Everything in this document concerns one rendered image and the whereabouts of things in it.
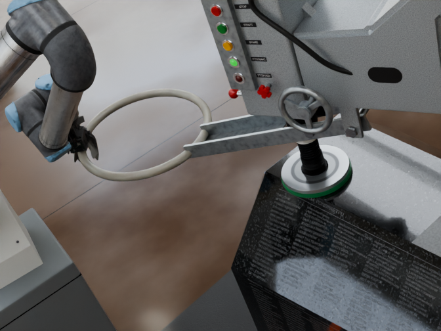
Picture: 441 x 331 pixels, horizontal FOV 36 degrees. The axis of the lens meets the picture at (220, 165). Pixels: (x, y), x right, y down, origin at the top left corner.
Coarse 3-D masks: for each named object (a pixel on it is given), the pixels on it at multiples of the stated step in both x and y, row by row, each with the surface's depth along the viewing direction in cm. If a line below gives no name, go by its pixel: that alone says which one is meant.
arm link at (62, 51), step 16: (64, 32) 168; (80, 32) 170; (48, 48) 168; (64, 48) 168; (80, 48) 170; (64, 64) 170; (80, 64) 171; (64, 80) 173; (80, 80) 174; (64, 96) 183; (80, 96) 186; (48, 112) 197; (64, 112) 192; (32, 128) 219; (48, 128) 204; (64, 128) 203; (48, 144) 214; (64, 144) 218; (48, 160) 221
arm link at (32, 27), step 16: (16, 0) 168; (32, 0) 168; (48, 0) 169; (16, 16) 170; (32, 16) 168; (48, 16) 168; (64, 16) 170; (0, 32) 174; (16, 32) 170; (32, 32) 169; (48, 32) 167; (0, 48) 173; (16, 48) 172; (32, 48) 172; (0, 64) 174; (16, 64) 175; (0, 80) 177; (16, 80) 180; (0, 96) 181
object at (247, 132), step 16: (336, 112) 199; (208, 128) 232; (224, 128) 228; (240, 128) 224; (256, 128) 219; (272, 128) 213; (288, 128) 197; (336, 128) 188; (352, 128) 180; (368, 128) 182; (192, 144) 224; (208, 144) 220; (224, 144) 216; (240, 144) 212; (256, 144) 208; (272, 144) 205
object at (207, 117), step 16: (128, 96) 260; (144, 96) 259; (160, 96) 258; (176, 96) 255; (192, 96) 250; (112, 112) 258; (208, 112) 241; (80, 160) 237; (176, 160) 225; (96, 176) 231; (112, 176) 226; (128, 176) 224; (144, 176) 224
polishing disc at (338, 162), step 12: (324, 156) 214; (336, 156) 212; (288, 168) 215; (300, 168) 213; (336, 168) 208; (348, 168) 207; (288, 180) 211; (300, 180) 209; (312, 180) 207; (324, 180) 206; (336, 180) 204; (300, 192) 206; (312, 192) 204
